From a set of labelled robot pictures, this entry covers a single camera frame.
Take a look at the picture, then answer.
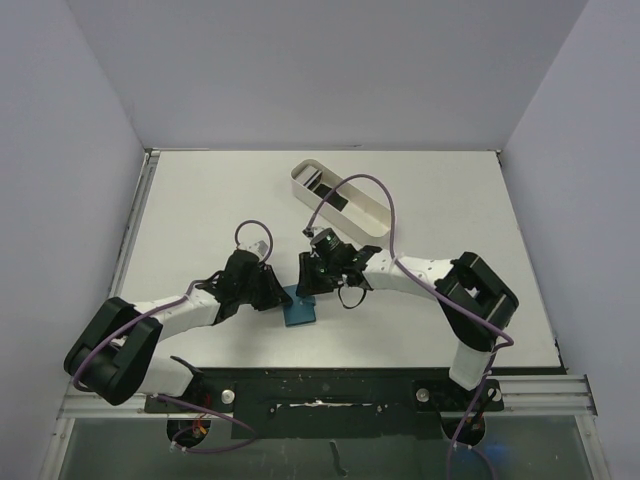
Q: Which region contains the white oblong tray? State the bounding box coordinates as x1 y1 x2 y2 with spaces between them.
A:
290 159 391 247

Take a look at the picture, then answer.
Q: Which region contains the purple cable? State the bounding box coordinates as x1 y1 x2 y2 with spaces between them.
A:
72 219 274 454
303 173 515 480

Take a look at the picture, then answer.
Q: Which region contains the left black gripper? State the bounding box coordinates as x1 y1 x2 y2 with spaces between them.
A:
238 264 291 311

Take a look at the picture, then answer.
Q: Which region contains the blue leather card holder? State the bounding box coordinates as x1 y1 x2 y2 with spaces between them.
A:
282 285 316 328

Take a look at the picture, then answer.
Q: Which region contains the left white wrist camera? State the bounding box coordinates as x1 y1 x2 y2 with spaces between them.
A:
238 240 271 262

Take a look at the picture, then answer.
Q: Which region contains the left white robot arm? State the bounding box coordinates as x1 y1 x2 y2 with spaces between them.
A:
63 249 292 411

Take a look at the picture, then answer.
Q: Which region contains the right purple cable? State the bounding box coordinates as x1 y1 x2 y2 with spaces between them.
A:
303 173 515 480

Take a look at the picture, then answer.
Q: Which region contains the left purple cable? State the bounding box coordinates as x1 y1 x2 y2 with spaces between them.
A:
72 219 274 454

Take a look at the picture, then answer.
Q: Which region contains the black card in tray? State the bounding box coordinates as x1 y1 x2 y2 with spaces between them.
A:
313 183 348 211

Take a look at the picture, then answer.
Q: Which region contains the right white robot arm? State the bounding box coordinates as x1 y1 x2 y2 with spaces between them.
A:
296 227 519 409

